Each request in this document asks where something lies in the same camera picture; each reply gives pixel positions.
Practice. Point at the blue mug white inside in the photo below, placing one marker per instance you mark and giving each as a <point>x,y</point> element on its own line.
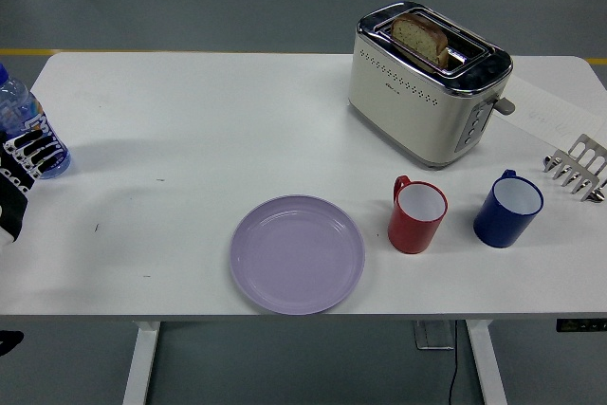
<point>498,227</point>

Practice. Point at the black table control panel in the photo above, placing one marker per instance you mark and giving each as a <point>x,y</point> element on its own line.
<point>581,325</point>

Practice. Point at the white paper sheet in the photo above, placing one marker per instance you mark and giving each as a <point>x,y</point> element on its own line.
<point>545,108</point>

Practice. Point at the clear drink bottle blue label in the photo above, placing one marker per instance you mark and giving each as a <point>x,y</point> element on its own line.
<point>19,106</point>

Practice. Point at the red mug white inside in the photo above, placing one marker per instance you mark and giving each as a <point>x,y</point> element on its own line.
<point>410,232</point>

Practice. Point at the seeded bread slice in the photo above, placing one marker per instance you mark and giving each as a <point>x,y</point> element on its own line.
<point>419,37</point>

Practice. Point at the clear bracket under table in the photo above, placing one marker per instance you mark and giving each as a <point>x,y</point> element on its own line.
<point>434,335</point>

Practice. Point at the cream and chrome toaster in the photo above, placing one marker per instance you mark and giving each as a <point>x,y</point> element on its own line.
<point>408,111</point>

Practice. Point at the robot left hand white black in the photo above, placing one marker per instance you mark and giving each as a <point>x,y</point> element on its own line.
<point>12,201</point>

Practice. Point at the silver metal toast rack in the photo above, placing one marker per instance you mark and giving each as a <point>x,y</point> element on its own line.
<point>576,165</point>

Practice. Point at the purple round plate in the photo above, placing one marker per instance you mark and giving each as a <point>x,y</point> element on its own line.
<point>296,255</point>

